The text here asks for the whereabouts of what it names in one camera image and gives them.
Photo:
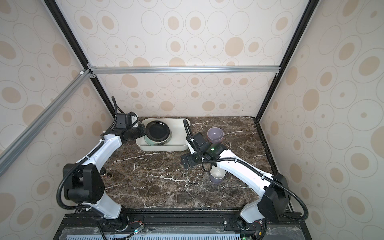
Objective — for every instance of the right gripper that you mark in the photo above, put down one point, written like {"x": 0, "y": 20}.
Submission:
{"x": 188, "y": 157}

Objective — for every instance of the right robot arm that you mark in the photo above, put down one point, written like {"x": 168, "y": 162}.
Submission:
{"x": 273, "y": 191}

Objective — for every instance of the teal flower plate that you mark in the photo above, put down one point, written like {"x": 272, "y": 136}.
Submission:
{"x": 156, "y": 143}

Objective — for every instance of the white plastic bin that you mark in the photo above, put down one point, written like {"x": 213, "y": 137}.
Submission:
{"x": 177, "y": 141}

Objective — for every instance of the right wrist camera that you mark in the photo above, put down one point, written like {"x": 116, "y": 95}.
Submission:
{"x": 198, "y": 143}

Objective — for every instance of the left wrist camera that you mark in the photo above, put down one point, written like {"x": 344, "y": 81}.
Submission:
{"x": 126, "y": 121}

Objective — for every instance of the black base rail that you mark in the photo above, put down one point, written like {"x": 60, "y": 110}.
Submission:
{"x": 178, "y": 224}

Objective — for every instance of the lavender bowl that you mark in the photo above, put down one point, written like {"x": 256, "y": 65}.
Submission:
{"x": 215, "y": 135}

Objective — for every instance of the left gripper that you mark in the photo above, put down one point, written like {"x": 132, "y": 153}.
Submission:
{"x": 142, "y": 128}

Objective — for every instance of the small black knob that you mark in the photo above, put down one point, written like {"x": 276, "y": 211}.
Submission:
{"x": 103, "y": 172}

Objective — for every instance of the black plate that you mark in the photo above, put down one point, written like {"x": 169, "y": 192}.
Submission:
{"x": 158, "y": 132}

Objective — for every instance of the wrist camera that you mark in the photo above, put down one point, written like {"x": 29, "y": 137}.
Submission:
{"x": 126, "y": 121}
{"x": 198, "y": 143}

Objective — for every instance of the horizontal aluminium bar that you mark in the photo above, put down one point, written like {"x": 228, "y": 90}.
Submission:
{"x": 184, "y": 70}

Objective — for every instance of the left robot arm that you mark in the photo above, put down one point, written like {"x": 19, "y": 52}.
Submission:
{"x": 82, "y": 186}

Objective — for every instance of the purple grey mug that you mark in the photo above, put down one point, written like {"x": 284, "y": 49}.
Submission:
{"x": 217, "y": 175}

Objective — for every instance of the diagonal aluminium bar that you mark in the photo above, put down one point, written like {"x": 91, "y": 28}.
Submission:
{"x": 25, "y": 138}

